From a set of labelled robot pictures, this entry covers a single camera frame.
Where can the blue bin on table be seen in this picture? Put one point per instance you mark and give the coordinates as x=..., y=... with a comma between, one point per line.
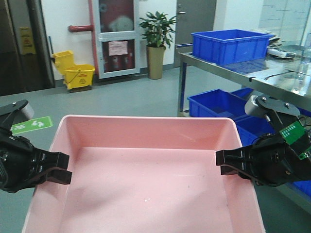
x=229, y=46

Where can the fire hose cabinet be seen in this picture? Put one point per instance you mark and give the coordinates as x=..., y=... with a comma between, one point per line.
x=116, y=46

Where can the yellow mop bucket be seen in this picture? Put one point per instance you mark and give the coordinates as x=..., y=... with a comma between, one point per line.
x=74, y=76

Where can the stainless steel table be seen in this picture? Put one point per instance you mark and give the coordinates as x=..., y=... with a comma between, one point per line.
x=272, y=77

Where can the green floor sign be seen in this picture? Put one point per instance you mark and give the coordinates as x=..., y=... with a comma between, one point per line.
x=32, y=125

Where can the potted plant tan pot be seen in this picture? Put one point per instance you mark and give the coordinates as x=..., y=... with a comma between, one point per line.
x=157, y=31

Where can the pink plastic bin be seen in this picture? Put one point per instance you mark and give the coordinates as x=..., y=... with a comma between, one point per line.
x=145, y=175

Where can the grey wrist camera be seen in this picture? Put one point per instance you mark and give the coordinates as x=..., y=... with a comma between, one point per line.
x=24, y=111
x=277, y=113

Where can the yellow wet floor sign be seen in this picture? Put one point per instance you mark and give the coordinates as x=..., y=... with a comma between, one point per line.
x=27, y=42

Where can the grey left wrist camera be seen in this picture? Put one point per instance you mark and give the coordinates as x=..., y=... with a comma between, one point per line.
x=24, y=111

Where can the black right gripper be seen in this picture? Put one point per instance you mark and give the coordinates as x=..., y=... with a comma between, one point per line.
x=274, y=161

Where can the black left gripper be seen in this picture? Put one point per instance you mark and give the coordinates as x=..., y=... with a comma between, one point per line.
x=20, y=166

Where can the green circuit board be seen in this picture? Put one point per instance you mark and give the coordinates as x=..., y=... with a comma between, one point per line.
x=297, y=137

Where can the blue bin under table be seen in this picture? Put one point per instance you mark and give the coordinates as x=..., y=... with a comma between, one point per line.
x=217, y=103
x=251, y=128

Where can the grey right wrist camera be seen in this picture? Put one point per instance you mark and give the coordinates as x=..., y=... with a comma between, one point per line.
x=277, y=113

